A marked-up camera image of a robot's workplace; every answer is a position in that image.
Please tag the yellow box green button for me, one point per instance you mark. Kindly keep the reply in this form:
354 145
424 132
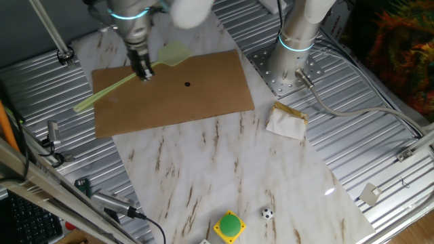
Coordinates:
230 225

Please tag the black keyboard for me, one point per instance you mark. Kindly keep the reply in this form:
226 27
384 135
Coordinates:
30 223

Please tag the small white object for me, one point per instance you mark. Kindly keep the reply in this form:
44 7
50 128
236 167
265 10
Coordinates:
205 242

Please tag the small silver camera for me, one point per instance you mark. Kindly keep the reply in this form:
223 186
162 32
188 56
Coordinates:
53 130

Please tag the orange pole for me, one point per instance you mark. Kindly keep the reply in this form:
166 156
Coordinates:
6 128

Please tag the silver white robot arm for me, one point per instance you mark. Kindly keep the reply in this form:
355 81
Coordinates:
295 37

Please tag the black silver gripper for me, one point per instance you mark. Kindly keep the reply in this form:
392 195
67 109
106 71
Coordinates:
139 59

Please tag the colourful patterned cloth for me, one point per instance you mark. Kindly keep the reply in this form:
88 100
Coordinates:
400 51

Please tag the red button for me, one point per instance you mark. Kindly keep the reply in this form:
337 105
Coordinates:
69 225

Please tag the white marble pattern board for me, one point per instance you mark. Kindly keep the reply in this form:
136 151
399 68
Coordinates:
237 169

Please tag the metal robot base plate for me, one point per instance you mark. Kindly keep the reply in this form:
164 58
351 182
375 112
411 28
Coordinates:
281 84

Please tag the pale green plastic flyswatter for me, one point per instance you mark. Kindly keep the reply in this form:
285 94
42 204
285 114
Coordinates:
174 54

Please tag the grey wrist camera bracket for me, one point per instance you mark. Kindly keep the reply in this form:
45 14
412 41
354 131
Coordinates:
108 30

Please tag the white box red print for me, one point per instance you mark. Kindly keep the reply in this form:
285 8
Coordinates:
335 23

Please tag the gold white tissue pack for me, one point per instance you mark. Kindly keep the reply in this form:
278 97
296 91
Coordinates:
285 125

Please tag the brown cardboard sheet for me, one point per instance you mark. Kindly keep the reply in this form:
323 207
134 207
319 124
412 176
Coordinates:
210 95

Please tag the black pole base bracket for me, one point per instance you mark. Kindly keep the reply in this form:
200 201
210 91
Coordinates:
65 56

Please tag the slim aluminium pole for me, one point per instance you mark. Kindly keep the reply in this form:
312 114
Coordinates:
51 30

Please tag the small soccer ball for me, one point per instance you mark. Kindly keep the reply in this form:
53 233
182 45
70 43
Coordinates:
267 213

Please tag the small metal corner bracket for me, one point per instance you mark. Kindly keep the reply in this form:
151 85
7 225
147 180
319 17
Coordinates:
405 155

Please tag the brown cardboard box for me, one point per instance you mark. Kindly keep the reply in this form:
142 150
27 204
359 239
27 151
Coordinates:
74 238

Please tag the aluminium frame beam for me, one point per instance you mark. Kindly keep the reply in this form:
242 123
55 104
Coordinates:
34 179

